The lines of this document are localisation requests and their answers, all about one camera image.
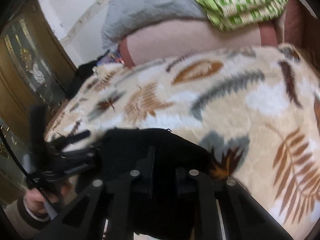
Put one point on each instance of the person's left hand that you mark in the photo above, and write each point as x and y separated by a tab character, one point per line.
34	200

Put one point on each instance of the brown wooden headboard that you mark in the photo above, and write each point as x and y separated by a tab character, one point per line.
311	35

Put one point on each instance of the green patterned folded quilt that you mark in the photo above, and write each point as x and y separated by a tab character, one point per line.
227	15

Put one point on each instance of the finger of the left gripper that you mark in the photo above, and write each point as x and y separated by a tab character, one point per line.
74	162
64	141

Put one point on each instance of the black pants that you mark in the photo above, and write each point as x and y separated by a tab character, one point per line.
151	191

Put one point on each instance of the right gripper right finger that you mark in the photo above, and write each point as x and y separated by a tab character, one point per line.
208	209

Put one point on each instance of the wooden wardrobe with glass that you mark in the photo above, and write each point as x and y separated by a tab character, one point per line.
35	69

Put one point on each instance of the beige leaf-pattern blanket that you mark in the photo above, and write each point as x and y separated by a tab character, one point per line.
255	108

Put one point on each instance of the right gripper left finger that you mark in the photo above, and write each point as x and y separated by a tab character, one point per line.
100	204

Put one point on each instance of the grey quilted blanket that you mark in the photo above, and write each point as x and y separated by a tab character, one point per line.
126	16

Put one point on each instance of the pink mattress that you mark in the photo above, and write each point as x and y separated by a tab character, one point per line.
183	37

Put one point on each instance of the dark clothes pile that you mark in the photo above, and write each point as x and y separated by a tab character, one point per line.
86	70

